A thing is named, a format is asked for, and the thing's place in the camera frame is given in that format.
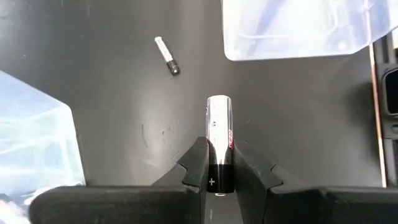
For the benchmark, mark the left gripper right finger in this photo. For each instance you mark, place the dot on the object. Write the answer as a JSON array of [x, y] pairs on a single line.
[[311, 205]]

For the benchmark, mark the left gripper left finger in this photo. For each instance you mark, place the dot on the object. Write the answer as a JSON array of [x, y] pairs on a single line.
[[124, 205]]

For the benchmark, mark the clear plastic storage bin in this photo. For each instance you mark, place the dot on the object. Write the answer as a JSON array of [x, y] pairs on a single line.
[[31, 133], [295, 28]]

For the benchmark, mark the silver black-tipped battery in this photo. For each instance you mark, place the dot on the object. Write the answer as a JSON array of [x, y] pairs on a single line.
[[166, 54], [219, 124]]

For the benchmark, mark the black table frame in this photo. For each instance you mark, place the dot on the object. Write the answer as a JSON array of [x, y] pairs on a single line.
[[390, 149]]

